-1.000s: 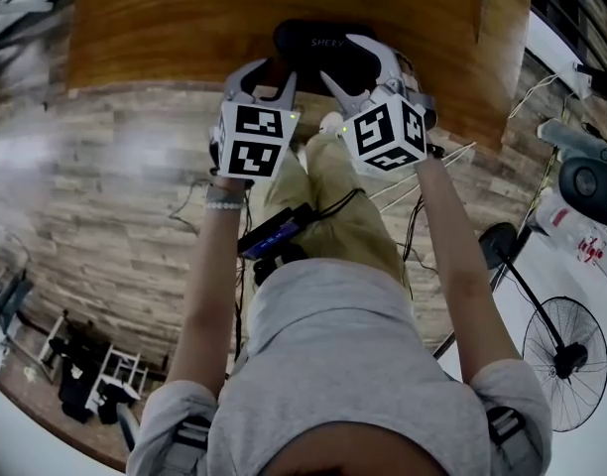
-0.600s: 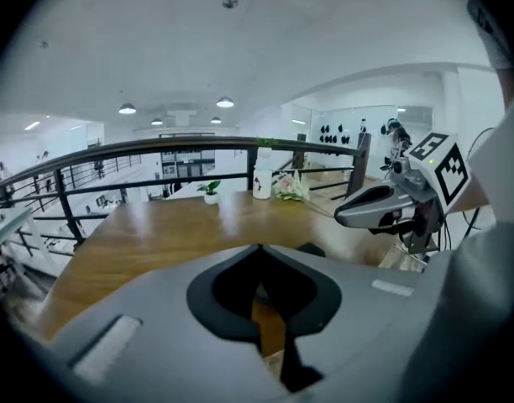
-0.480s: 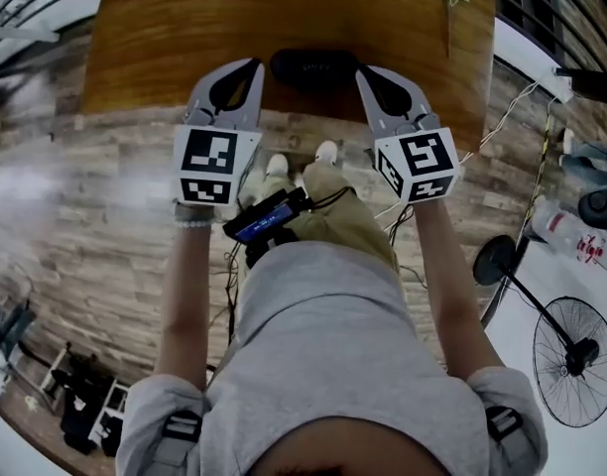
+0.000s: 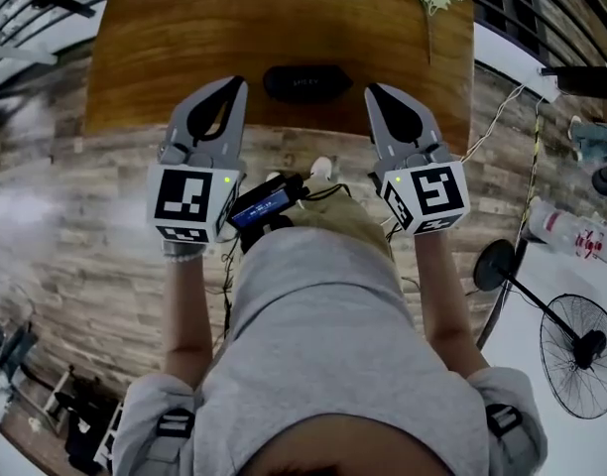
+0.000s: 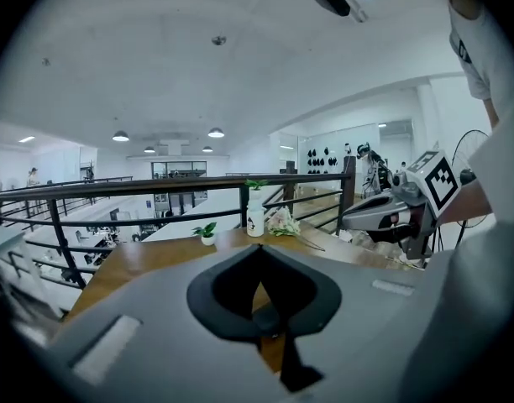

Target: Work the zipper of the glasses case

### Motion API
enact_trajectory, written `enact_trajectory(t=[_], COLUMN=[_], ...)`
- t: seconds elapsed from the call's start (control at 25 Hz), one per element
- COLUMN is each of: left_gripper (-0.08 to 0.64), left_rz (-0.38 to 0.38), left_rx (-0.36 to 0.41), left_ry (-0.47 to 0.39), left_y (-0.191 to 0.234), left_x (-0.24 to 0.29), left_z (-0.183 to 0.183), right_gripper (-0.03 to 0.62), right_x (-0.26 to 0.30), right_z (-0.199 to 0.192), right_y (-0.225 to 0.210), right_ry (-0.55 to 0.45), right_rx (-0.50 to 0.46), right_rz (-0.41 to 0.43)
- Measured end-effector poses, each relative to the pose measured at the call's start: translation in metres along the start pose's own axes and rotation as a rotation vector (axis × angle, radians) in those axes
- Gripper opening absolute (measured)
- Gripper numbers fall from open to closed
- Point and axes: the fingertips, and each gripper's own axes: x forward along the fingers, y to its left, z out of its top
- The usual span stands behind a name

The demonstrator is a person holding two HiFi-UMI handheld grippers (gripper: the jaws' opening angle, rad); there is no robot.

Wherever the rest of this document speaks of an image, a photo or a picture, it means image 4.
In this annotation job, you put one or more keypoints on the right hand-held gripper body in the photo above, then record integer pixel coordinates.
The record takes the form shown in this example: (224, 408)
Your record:
(432, 196)

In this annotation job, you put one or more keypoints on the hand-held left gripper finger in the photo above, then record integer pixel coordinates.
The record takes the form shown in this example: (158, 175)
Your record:
(234, 137)
(182, 117)

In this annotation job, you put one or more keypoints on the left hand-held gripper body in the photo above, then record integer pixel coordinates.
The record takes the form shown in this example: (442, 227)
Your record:
(184, 196)

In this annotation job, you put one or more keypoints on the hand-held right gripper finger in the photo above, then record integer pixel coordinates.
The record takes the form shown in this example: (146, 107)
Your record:
(385, 144)
(425, 119)

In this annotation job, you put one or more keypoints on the black glasses case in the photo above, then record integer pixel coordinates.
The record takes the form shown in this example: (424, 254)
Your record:
(308, 83)

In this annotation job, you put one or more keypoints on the person's left forearm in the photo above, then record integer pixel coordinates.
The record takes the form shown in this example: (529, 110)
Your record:
(184, 315)

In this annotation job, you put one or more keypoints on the person's right forearm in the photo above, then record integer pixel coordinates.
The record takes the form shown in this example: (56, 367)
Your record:
(442, 305)

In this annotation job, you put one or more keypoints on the gray wristband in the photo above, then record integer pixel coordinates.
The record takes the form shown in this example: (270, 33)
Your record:
(182, 247)

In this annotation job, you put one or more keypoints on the white shoe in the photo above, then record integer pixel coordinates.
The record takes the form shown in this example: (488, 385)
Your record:
(274, 176)
(322, 167)

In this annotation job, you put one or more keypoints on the black device with blue screen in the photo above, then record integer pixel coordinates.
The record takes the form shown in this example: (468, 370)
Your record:
(264, 208)

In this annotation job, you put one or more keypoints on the olive trousers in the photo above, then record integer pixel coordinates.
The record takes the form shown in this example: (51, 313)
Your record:
(343, 216)

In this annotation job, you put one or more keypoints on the black waist pouch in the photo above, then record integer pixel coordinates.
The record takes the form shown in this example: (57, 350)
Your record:
(264, 236)

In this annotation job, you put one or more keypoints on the black standing fan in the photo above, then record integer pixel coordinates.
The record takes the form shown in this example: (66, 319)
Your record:
(494, 266)

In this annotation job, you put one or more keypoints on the white power strip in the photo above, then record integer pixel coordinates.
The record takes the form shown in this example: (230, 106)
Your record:
(550, 84)

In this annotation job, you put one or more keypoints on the gray T-shirt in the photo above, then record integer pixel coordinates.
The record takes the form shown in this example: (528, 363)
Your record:
(323, 340)

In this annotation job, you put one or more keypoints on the person's head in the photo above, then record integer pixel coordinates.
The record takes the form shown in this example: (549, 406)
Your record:
(348, 449)

